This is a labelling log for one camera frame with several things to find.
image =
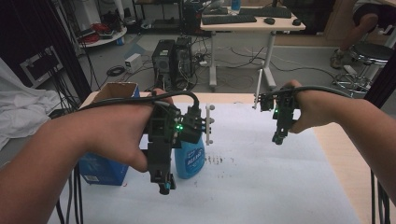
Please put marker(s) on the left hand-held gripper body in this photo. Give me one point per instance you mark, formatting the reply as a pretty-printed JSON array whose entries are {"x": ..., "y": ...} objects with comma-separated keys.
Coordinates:
[{"x": 160, "y": 137}]

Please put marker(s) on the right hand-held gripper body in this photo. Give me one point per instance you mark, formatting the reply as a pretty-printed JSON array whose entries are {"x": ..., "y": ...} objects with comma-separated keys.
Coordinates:
[{"x": 284, "y": 107}]

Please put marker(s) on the blue spray bottle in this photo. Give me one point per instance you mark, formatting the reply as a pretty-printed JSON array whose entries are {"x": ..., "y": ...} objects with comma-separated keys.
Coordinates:
[{"x": 190, "y": 160}]

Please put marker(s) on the person's right hand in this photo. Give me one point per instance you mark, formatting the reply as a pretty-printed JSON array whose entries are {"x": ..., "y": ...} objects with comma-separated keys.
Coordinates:
[{"x": 314, "y": 109}]

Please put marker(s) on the person's left hand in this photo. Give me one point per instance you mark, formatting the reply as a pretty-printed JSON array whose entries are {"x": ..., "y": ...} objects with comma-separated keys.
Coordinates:
[{"x": 115, "y": 133}]

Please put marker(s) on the white table mat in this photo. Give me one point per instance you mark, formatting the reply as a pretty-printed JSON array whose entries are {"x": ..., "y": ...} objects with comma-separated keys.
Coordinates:
[{"x": 249, "y": 180}]

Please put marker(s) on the dark specks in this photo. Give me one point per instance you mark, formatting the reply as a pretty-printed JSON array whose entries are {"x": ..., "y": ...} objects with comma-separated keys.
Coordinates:
[{"x": 216, "y": 160}]

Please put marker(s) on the blue cardboard box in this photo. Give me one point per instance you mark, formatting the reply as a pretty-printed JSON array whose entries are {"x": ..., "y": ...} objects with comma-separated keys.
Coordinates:
[{"x": 102, "y": 169}]

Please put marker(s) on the black computer tower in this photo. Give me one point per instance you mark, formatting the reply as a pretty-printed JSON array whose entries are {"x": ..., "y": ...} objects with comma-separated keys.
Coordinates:
[
  {"x": 183, "y": 59},
  {"x": 162, "y": 60}
]

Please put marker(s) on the small white box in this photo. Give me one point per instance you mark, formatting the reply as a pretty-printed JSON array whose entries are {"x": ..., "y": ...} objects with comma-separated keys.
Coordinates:
[{"x": 133, "y": 62}]

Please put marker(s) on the black computer mouse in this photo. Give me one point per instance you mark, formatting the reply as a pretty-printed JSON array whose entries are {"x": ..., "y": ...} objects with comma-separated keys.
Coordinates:
[
  {"x": 296, "y": 22},
  {"x": 269, "y": 20}
]

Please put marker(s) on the light wooden office desk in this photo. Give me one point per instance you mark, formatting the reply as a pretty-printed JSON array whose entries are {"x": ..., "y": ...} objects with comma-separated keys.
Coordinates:
[{"x": 249, "y": 26}]

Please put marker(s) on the black keyboard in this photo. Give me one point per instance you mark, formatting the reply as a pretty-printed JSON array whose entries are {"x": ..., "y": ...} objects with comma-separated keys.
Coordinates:
[
  {"x": 264, "y": 12},
  {"x": 229, "y": 19}
]

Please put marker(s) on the black round stool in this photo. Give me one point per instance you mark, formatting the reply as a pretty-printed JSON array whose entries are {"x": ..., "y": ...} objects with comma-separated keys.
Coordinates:
[{"x": 370, "y": 53}]

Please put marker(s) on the white round table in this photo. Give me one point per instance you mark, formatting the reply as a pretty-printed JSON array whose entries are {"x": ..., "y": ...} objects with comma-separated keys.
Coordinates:
[{"x": 106, "y": 39}]

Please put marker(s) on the white cloth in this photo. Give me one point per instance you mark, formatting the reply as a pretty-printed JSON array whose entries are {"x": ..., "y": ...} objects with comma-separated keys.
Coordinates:
[{"x": 21, "y": 105}]

